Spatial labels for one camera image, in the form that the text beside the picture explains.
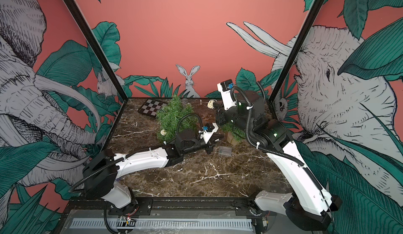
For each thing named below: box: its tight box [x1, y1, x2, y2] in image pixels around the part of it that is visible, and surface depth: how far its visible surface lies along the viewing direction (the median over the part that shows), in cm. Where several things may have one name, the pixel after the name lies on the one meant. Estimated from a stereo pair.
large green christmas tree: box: [155, 94, 199, 143], surface depth 76 cm
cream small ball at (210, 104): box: [207, 99, 215, 109], surface depth 62 cm
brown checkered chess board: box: [137, 98, 169, 118], surface depth 113 cm
